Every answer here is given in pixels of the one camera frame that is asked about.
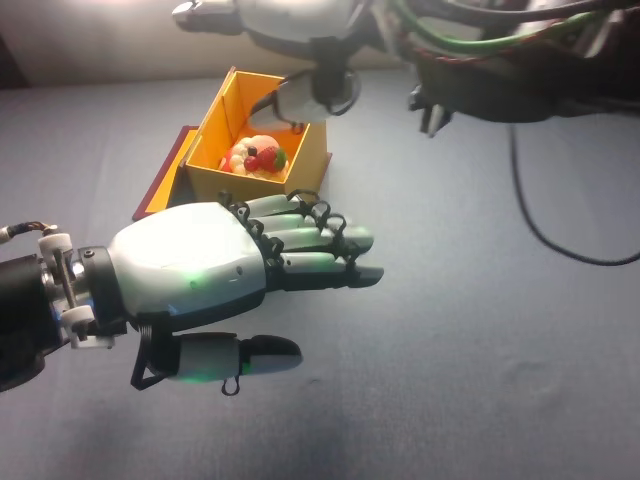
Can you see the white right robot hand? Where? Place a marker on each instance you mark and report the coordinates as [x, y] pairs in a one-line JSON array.
[[290, 20]]

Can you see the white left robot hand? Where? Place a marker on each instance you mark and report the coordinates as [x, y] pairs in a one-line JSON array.
[[190, 255]]

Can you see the toy strawberry cake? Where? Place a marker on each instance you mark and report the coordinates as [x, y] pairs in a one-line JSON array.
[[255, 155]]

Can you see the yellow box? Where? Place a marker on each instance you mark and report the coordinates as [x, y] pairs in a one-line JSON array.
[[210, 182]]

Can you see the white backdrop panel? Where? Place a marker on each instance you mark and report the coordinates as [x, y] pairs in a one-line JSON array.
[[100, 40]]

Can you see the grey table cloth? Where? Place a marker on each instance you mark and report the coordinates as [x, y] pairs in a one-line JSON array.
[[450, 375]]

